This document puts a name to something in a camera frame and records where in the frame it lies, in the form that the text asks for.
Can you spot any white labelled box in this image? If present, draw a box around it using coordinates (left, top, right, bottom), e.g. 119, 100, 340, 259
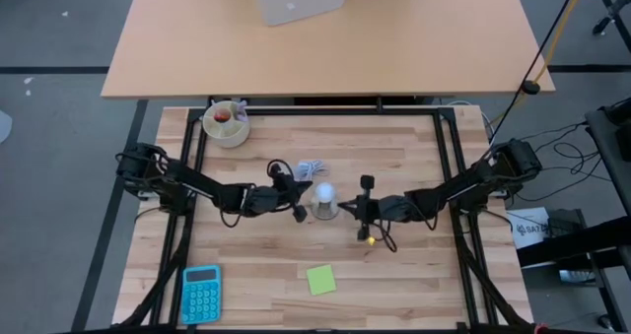
506, 206, 553, 250

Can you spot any green sticky note pad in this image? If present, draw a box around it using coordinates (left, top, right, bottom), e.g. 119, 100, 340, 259
306, 263, 339, 297

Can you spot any cream round desk organizer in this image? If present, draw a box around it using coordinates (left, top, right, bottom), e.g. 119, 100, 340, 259
201, 100, 251, 150

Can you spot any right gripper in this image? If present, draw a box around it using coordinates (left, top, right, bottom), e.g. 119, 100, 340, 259
339, 174, 413, 241

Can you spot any black aluminium table frame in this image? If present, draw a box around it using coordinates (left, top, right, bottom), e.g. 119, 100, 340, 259
115, 95, 536, 334

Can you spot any black metal cart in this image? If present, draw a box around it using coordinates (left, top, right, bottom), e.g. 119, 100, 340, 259
516, 97, 631, 333

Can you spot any silver metal lamp socket base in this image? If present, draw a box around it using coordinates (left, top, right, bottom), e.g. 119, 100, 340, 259
310, 195, 341, 222

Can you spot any black hanging cable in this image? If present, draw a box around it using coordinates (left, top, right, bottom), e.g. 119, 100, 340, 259
487, 0, 584, 143

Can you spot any black chair base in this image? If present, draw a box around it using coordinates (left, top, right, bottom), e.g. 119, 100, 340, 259
591, 0, 631, 54

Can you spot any orange wooden desk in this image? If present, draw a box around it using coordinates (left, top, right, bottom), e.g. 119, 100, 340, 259
101, 0, 556, 100

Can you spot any yellow hanging cable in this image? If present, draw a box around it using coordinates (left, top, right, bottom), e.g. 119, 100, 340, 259
490, 0, 590, 128

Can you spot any blue calculator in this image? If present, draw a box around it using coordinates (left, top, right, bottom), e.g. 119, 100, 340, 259
180, 264, 224, 325

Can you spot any black camera cable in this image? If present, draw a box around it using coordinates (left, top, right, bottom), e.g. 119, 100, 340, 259
267, 159, 296, 178

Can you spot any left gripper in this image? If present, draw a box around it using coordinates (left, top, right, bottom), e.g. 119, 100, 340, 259
245, 178, 314, 223

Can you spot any purple plastic tool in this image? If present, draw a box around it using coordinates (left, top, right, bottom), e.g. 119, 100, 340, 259
231, 99, 249, 123

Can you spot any clear plastic wrapper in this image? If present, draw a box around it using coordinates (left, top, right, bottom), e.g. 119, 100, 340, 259
291, 159, 330, 182

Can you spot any grey box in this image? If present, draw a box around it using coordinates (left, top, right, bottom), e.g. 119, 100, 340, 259
247, 0, 350, 28

